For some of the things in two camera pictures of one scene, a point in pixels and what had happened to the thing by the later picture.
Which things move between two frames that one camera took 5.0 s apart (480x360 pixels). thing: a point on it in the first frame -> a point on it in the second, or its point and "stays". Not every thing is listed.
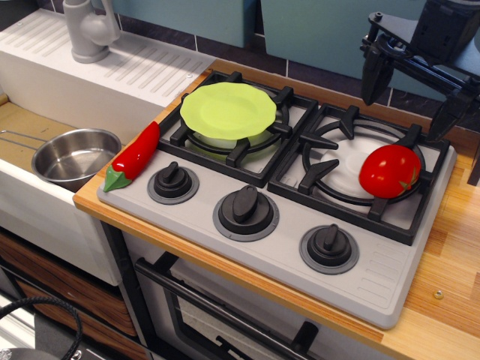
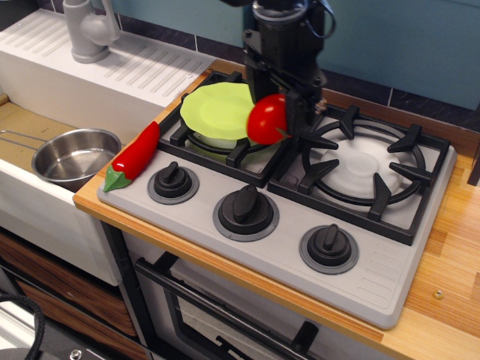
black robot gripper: (442, 46) -> (285, 47)
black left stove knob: (172, 185) stays
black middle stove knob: (246, 215) stays
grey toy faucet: (91, 32) stays
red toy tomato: (390, 171) -> (267, 119)
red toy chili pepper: (133, 158) stays
